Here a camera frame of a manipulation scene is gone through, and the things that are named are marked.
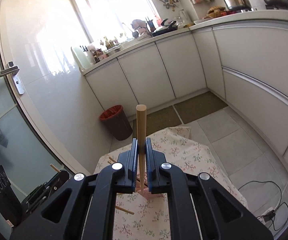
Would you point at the white power strip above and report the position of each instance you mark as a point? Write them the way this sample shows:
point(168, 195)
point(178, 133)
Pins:
point(260, 216)

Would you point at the pink perforated utensil holder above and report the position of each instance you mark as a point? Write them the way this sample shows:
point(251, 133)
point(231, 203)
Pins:
point(145, 192)

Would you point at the red rimmed trash bin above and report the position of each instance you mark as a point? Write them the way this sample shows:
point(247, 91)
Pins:
point(116, 121)

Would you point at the floral tablecloth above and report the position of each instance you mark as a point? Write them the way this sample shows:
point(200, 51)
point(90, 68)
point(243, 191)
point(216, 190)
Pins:
point(149, 216)

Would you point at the brown floor mat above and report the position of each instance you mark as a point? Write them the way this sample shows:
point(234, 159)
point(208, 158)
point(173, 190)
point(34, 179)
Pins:
point(184, 112)

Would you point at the black frying pan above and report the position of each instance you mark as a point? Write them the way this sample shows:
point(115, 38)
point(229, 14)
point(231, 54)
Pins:
point(165, 29)

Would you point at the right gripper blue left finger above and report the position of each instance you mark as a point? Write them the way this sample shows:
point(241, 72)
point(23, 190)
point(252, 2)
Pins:
point(132, 166)

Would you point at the black power adapter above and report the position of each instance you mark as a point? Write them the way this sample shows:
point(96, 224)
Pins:
point(268, 216)

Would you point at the steel kettle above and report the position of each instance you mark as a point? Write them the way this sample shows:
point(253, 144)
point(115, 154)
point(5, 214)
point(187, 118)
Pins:
point(238, 5)

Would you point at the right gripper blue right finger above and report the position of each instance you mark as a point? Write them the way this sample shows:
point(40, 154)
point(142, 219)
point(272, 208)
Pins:
point(149, 162)

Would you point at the door handle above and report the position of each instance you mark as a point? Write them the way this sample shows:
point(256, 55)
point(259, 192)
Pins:
point(13, 71)

